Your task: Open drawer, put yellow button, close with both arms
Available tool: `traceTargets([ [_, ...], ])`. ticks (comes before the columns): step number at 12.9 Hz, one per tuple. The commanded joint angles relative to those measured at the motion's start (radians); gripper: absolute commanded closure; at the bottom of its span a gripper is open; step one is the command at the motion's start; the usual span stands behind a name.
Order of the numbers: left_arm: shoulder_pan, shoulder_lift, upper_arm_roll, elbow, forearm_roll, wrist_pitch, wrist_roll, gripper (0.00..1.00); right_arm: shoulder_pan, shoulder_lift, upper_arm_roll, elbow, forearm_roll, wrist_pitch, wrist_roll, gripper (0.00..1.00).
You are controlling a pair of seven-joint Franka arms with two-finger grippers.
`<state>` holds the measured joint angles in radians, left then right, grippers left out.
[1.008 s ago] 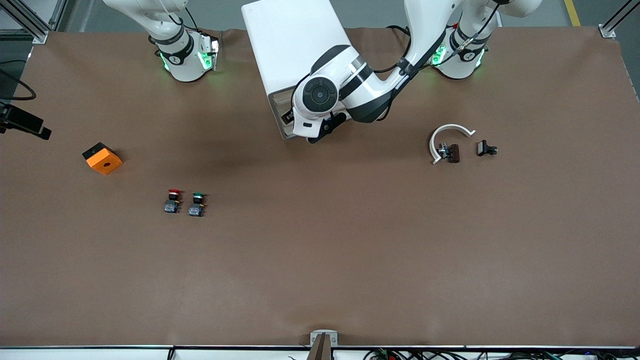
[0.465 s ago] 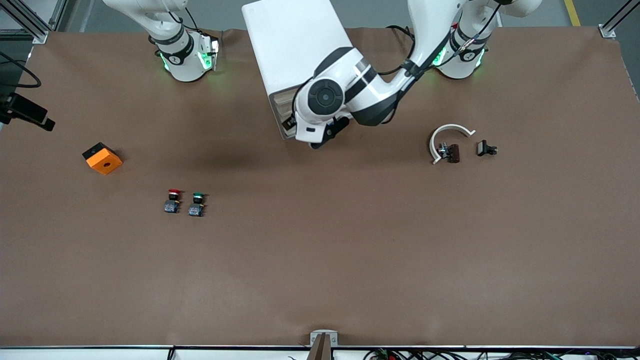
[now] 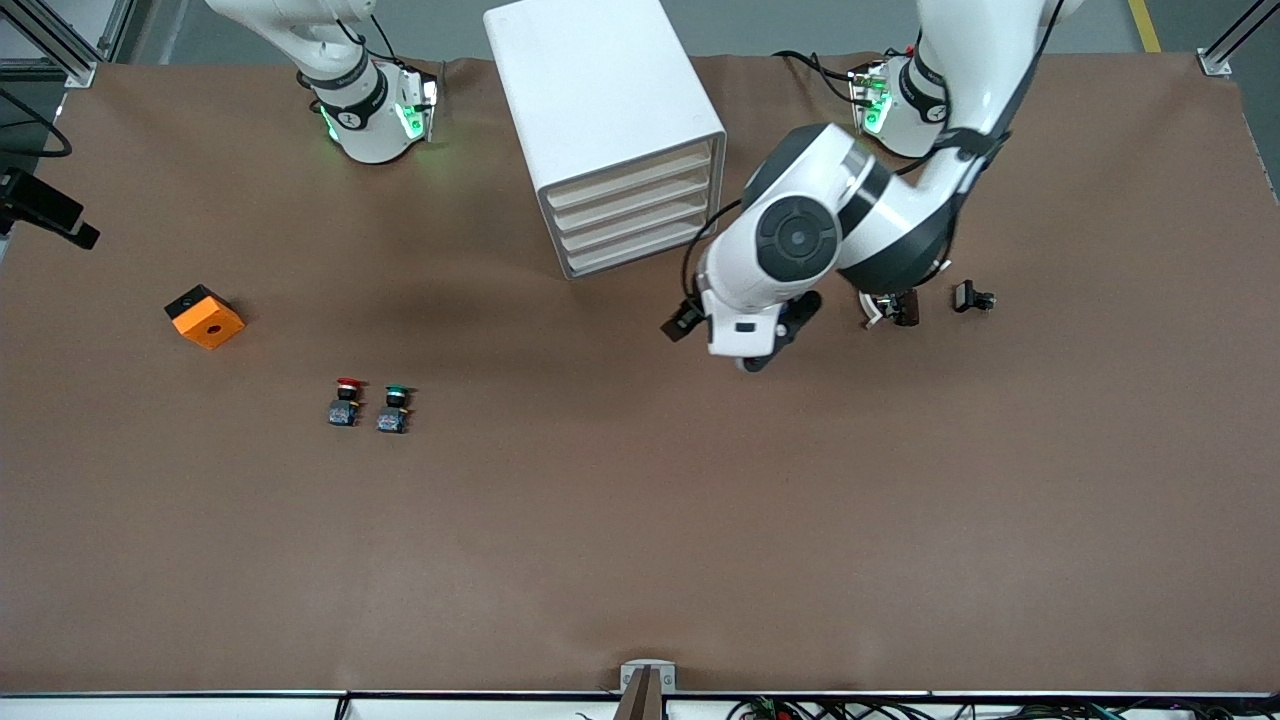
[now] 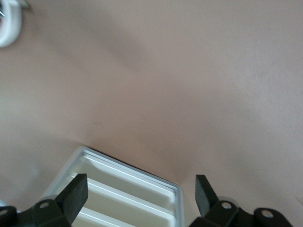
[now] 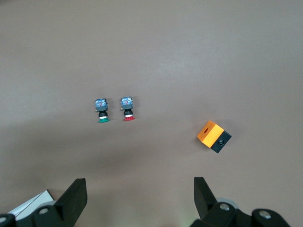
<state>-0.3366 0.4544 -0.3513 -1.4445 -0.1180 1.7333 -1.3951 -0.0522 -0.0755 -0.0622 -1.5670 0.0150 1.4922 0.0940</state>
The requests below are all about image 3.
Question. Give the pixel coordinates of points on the brown cylinder chrome fitting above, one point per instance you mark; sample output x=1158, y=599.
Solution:
x=886, y=305

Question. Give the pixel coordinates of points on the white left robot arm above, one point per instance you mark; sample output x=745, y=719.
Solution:
x=820, y=170

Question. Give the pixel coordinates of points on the red pushbutton switch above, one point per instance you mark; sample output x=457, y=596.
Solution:
x=345, y=405

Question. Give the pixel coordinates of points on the white curved pipe clamp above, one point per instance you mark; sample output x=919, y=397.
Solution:
x=870, y=312

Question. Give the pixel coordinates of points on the green pushbutton switch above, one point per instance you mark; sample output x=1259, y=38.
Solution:
x=393, y=412

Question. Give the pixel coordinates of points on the aluminium frame post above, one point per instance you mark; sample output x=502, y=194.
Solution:
x=1215, y=62
x=60, y=55

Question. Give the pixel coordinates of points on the orange button box black base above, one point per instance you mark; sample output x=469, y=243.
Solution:
x=210, y=325

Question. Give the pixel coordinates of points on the black square pushbutton switch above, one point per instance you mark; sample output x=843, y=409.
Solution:
x=968, y=297

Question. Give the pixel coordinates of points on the grey metal bracket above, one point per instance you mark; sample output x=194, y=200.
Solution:
x=648, y=680

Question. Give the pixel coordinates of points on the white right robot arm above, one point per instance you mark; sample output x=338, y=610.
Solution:
x=365, y=120

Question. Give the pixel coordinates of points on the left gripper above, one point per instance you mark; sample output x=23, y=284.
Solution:
x=684, y=319

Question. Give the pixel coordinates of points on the brown cylinder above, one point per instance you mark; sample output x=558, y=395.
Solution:
x=907, y=308

